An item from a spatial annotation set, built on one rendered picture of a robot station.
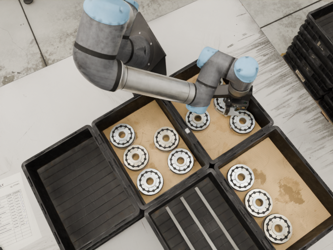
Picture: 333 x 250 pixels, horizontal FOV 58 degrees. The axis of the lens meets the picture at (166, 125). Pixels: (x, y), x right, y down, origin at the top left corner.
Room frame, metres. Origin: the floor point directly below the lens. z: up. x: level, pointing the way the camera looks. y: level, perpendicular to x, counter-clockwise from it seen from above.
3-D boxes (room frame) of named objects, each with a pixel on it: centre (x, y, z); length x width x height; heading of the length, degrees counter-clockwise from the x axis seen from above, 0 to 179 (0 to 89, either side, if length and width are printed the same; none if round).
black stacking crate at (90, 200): (0.19, 0.35, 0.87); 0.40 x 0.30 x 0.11; 26
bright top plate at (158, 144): (0.36, 0.01, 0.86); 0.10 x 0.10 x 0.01
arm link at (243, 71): (0.46, -0.27, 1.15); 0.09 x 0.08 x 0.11; 55
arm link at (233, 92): (0.46, -0.27, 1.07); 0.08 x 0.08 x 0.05
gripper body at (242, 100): (0.45, -0.28, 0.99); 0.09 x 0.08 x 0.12; 75
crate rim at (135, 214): (0.19, 0.35, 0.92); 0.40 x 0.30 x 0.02; 26
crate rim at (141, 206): (0.32, 0.08, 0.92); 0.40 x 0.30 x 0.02; 26
